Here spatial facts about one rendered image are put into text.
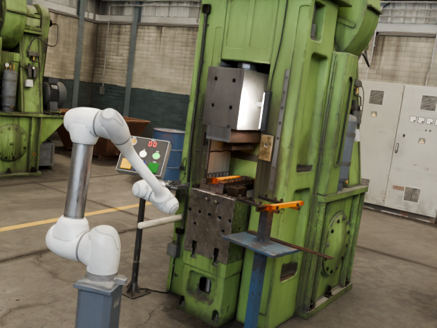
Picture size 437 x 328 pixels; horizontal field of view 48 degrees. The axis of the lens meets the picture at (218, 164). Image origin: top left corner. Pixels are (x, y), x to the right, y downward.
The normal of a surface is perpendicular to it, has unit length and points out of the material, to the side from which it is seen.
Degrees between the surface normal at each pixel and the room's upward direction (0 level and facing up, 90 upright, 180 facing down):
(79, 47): 90
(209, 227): 90
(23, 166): 90
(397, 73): 91
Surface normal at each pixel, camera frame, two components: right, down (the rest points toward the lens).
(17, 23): 0.69, 0.46
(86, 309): -0.23, 0.11
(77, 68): 0.83, 0.18
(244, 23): -0.58, 0.04
